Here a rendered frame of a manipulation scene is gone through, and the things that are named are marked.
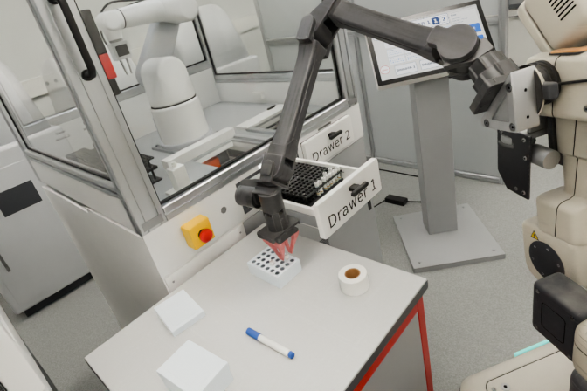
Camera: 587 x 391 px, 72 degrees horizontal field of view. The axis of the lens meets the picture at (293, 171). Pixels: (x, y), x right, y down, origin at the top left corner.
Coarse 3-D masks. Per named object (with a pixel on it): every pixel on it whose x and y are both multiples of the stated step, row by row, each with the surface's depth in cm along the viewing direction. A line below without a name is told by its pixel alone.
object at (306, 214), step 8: (296, 160) 142; (304, 160) 140; (344, 168) 128; (352, 168) 126; (344, 176) 130; (288, 208) 116; (296, 208) 113; (304, 208) 111; (312, 208) 110; (296, 216) 115; (304, 216) 112; (312, 216) 110; (312, 224) 112
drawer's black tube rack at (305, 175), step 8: (296, 168) 134; (304, 168) 132; (312, 168) 131; (320, 168) 129; (296, 176) 128; (304, 176) 127; (312, 176) 126; (320, 176) 124; (296, 184) 124; (304, 184) 122; (312, 184) 121; (336, 184) 124; (288, 192) 120; (296, 192) 119; (304, 192) 118; (288, 200) 122; (296, 200) 120; (304, 200) 117; (312, 200) 119
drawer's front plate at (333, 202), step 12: (360, 168) 117; (372, 168) 120; (348, 180) 112; (360, 180) 116; (336, 192) 108; (348, 192) 112; (360, 192) 117; (372, 192) 122; (324, 204) 105; (336, 204) 109; (348, 204) 113; (360, 204) 118; (324, 216) 106; (336, 216) 110; (348, 216) 114; (324, 228) 107; (336, 228) 111
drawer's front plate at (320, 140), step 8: (344, 120) 159; (328, 128) 153; (336, 128) 156; (344, 128) 160; (352, 128) 164; (312, 136) 149; (320, 136) 150; (344, 136) 161; (352, 136) 165; (304, 144) 144; (312, 144) 147; (320, 144) 151; (328, 144) 154; (336, 144) 158; (344, 144) 162; (304, 152) 146; (312, 152) 148; (328, 152) 155; (312, 160) 149; (320, 160) 152
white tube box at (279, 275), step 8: (256, 256) 112; (264, 256) 111; (272, 256) 110; (248, 264) 110; (256, 264) 109; (264, 264) 108; (280, 264) 106; (288, 264) 107; (296, 264) 106; (256, 272) 109; (264, 272) 106; (272, 272) 104; (280, 272) 103; (288, 272) 104; (296, 272) 107; (272, 280) 104; (280, 280) 103; (288, 280) 105; (280, 288) 103
